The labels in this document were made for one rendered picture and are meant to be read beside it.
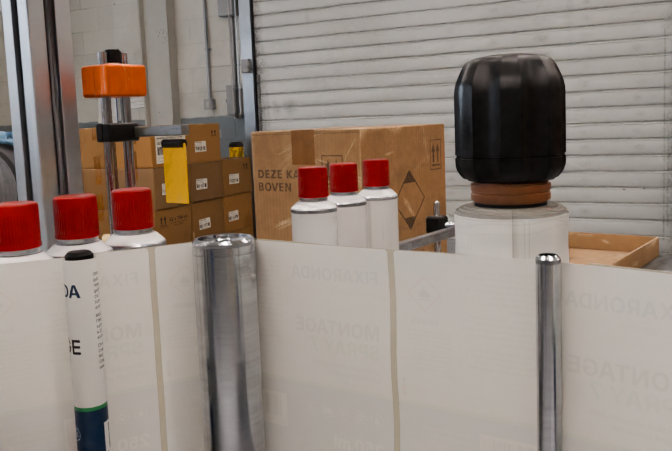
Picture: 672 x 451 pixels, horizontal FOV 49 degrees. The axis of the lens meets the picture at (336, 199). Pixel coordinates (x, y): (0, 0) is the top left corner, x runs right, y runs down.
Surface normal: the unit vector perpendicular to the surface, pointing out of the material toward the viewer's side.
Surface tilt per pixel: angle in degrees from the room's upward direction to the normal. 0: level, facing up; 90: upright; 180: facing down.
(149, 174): 89
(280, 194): 90
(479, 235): 90
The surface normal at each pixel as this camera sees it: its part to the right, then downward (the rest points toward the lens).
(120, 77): 0.80, 0.04
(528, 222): 0.07, 0.15
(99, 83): -0.60, 0.11
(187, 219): 0.92, 0.00
